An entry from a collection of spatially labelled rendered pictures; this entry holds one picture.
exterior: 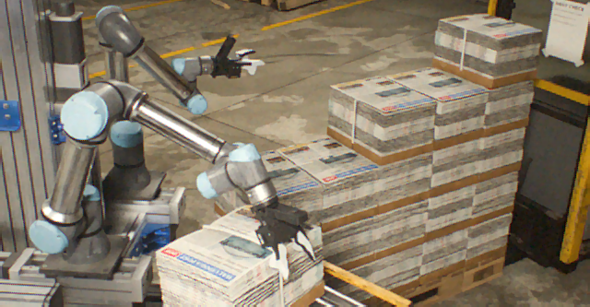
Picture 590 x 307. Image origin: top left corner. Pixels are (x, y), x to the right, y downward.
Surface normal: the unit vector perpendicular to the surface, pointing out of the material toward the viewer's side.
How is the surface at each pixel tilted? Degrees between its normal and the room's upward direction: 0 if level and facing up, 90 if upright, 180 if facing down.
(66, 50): 90
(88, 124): 83
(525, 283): 0
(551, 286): 0
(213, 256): 5
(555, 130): 90
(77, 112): 83
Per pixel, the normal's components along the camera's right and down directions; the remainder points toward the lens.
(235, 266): -0.06, -0.93
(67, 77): -0.08, 0.41
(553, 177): -0.84, 0.20
